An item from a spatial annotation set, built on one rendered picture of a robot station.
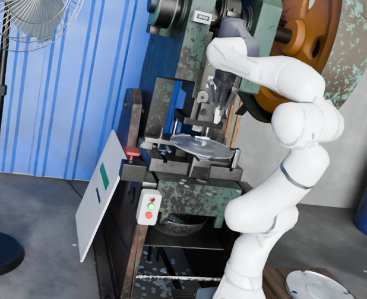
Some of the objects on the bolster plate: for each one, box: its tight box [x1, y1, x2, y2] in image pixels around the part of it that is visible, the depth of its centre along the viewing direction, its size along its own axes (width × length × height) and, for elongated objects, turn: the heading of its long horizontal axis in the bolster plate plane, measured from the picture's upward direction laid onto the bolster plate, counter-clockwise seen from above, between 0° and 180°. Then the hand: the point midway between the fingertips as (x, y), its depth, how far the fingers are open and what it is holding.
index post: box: [229, 148, 241, 168], centre depth 193 cm, size 3×3×10 cm
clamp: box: [138, 127, 176, 150], centre depth 193 cm, size 6×17×10 cm, turn 69°
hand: (218, 114), depth 166 cm, fingers closed
